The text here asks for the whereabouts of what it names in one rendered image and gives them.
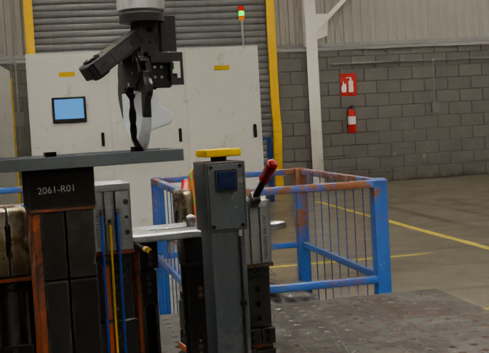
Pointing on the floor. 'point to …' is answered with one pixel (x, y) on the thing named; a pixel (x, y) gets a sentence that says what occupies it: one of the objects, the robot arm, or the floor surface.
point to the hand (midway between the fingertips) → (137, 141)
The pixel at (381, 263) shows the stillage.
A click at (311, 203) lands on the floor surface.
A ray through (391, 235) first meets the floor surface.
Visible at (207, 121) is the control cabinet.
